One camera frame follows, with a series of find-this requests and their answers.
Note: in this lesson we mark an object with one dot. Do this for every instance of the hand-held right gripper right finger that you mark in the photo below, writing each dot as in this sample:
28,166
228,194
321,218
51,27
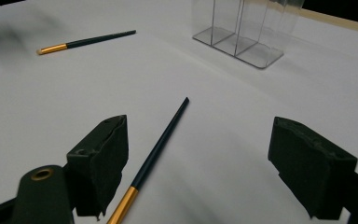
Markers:
310,168

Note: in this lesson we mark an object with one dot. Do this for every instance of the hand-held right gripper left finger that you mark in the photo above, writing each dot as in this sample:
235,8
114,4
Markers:
99,161

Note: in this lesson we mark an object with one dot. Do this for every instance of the white table mat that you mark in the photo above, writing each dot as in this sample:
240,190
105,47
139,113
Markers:
230,124

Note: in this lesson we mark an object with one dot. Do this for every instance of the clear acrylic organizer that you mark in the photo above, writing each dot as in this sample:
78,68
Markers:
261,56

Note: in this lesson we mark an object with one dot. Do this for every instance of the black chopstick with gold end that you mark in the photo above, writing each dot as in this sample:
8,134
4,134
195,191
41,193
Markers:
99,39
155,154

